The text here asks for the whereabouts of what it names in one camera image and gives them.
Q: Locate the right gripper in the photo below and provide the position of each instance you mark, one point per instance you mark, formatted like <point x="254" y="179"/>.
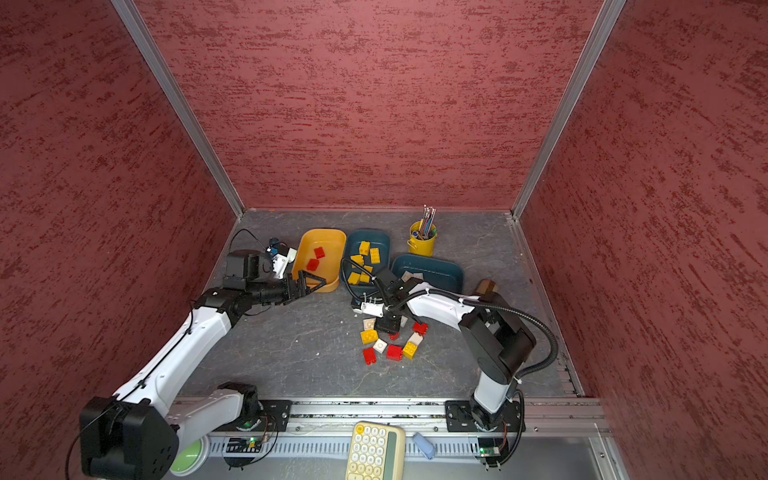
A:
<point x="387" y="326"/>

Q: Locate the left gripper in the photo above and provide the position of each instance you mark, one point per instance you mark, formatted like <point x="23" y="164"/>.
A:
<point x="302" y="280"/>

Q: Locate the yellow rectangular bin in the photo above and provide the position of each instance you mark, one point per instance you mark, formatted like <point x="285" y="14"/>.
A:
<point x="333" y="242"/>

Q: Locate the white long lego bottom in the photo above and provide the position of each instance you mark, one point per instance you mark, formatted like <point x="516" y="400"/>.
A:
<point x="409" y="275"/>

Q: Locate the teal bin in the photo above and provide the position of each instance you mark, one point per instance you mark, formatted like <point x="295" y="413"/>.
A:
<point x="439" y="273"/>
<point x="378" y="239"/>

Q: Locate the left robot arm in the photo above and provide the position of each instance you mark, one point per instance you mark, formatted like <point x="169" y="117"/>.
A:
<point x="133" y="434"/>

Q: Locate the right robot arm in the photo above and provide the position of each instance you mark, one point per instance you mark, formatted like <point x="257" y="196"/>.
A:
<point x="508" y="344"/>

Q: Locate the small white lego centre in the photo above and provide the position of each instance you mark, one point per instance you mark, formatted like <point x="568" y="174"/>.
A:
<point x="380" y="346"/>

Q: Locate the white lego right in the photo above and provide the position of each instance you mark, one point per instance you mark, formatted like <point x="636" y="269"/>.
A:
<point x="415" y="339"/>

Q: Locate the small teal bottle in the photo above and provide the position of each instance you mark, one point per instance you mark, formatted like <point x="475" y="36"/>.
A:
<point x="278" y="247"/>

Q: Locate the yellow pen cup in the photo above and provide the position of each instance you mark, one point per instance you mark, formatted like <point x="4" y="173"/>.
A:
<point x="422" y="246"/>

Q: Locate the pens in cup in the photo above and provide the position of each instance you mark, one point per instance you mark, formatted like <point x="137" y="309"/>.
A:
<point x="425" y="226"/>

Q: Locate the small brown object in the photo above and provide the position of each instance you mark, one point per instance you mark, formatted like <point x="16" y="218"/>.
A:
<point x="486" y="287"/>

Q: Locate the yellow green calculator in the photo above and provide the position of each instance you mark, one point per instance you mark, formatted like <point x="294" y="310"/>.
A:
<point x="377" y="452"/>

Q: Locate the blue eraser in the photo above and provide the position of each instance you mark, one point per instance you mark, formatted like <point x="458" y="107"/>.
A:
<point x="427" y="448"/>

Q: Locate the right circuit board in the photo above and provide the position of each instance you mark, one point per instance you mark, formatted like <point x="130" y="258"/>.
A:
<point x="491" y="447"/>

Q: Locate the circuit board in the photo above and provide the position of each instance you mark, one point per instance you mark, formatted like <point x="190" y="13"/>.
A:
<point x="491" y="447"/>
<point x="242" y="445"/>

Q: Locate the left circuit board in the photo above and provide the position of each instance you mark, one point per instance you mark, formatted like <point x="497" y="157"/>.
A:
<point x="242" y="445"/>

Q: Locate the green round button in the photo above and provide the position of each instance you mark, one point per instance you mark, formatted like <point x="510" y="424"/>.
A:
<point x="192" y="458"/>

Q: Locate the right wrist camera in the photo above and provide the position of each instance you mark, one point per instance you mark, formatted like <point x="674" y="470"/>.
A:
<point x="372" y="309"/>

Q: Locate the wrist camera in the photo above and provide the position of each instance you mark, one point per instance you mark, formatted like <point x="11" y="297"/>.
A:
<point x="372" y="309"/>
<point x="281" y="259"/>

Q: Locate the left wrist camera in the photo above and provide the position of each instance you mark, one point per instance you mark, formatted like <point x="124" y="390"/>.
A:
<point x="281" y="259"/>

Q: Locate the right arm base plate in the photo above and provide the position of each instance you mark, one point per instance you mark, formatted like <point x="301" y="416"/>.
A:
<point x="469" y="416"/>

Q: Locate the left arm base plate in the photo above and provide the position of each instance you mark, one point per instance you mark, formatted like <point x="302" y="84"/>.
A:
<point x="273" y="414"/>

